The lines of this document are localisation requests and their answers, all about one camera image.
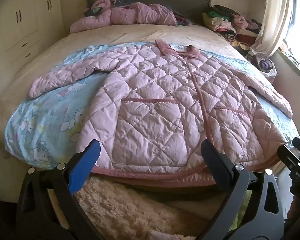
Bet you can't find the cream curtain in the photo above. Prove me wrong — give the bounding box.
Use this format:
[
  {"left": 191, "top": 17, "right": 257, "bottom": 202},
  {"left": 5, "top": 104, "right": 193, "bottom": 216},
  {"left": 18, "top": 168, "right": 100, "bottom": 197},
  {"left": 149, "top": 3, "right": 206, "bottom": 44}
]
[{"left": 252, "top": 0, "right": 295, "bottom": 58}]

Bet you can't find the cream wardrobe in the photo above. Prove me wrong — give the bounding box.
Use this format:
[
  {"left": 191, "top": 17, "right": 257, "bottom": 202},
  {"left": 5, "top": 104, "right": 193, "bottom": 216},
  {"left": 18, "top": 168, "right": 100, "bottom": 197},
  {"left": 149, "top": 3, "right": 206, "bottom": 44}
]
[{"left": 0, "top": 0, "right": 65, "bottom": 80}]

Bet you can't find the crumpled pink quilted duvet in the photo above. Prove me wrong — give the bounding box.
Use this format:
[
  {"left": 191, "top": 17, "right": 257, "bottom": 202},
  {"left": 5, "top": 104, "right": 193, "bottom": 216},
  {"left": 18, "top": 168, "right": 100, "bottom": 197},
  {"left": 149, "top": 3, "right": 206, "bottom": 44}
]
[{"left": 69, "top": 2, "right": 178, "bottom": 33}]

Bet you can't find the person's dark clothing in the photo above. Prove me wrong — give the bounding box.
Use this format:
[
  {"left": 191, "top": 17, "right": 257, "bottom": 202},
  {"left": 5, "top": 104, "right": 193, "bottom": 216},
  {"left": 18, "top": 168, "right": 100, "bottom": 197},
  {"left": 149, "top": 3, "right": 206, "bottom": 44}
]
[{"left": 286, "top": 195, "right": 300, "bottom": 240}]

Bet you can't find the blue cartoon printed blanket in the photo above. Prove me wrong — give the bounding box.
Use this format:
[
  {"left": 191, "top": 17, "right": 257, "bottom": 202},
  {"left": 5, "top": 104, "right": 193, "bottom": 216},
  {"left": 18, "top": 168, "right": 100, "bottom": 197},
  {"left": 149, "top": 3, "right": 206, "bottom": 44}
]
[{"left": 4, "top": 42, "right": 300, "bottom": 170}]

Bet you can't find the bed with cream sheet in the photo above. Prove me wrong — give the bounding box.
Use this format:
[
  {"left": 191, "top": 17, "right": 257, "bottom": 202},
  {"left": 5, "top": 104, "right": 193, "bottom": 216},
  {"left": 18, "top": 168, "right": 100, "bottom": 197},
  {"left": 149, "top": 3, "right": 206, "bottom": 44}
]
[{"left": 0, "top": 23, "right": 300, "bottom": 188}]

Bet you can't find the grey padded headboard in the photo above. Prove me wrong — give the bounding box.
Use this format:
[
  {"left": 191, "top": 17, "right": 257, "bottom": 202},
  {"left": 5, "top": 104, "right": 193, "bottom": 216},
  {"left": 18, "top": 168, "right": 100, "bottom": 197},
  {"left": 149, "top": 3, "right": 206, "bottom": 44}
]
[{"left": 86, "top": 0, "right": 212, "bottom": 26}]

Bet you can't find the pink quilted jacket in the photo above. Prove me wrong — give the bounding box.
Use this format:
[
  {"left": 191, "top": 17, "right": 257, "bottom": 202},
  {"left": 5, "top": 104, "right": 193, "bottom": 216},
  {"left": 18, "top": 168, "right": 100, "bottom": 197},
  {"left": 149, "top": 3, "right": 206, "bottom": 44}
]
[{"left": 29, "top": 39, "right": 294, "bottom": 188}]

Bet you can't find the plastic bag of clothes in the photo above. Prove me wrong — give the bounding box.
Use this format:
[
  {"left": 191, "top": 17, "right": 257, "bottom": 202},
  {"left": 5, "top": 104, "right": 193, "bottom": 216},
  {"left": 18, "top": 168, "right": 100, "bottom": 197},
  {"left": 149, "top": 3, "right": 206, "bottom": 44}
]
[{"left": 247, "top": 51, "right": 278, "bottom": 81}]

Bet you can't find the pile of folded clothes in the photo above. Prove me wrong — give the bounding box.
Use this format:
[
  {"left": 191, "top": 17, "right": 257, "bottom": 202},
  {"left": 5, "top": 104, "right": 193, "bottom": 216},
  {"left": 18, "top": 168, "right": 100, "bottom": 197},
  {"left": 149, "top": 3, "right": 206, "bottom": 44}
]
[{"left": 202, "top": 4, "right": 263, "bottom": 53}]

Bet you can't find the yellow green cloth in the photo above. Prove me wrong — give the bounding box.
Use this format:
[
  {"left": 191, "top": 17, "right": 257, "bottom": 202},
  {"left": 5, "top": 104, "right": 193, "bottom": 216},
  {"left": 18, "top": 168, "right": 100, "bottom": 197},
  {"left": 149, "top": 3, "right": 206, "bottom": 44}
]
[{"left": 234, "top": 191, "right": 252, "bottom": 232}]

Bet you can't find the colourful patterned cloth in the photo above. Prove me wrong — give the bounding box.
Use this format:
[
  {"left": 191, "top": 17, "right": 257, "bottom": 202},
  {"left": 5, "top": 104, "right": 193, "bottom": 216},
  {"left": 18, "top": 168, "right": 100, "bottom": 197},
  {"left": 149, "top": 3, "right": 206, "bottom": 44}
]
[{"left": 173, "top": 11, "right": 192, "bottom": 27}]

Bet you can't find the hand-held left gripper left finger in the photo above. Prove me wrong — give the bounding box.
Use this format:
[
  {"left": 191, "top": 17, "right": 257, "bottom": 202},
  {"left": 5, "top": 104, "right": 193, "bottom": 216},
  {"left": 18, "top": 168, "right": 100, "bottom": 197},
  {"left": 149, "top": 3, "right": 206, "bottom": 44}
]
[{"left": 16, "top": 139, "right": 102, "bottom": 240}]

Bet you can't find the small dark cloth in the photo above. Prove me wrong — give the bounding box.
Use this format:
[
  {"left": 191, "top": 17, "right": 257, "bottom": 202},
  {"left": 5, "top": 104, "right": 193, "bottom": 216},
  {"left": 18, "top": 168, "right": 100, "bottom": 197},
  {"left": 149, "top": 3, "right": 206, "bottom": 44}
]
[{"left": 84, "top": 6, "right": 103, "bottom": 17}]

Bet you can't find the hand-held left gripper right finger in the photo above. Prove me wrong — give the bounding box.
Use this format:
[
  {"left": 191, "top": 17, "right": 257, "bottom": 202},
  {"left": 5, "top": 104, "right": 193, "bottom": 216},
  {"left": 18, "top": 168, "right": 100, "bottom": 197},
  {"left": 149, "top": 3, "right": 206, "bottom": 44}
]
[{"left": 201, "top": 139, "right": 284, "bottom": 240}]

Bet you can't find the fluffy beige rug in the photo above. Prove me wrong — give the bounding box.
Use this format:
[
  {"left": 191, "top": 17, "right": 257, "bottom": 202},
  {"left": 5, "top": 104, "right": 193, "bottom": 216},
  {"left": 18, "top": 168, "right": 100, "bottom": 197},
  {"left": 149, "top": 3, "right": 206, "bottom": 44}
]
[{"left": 50, "top": 177, "right": 240, "bottom": 240}]

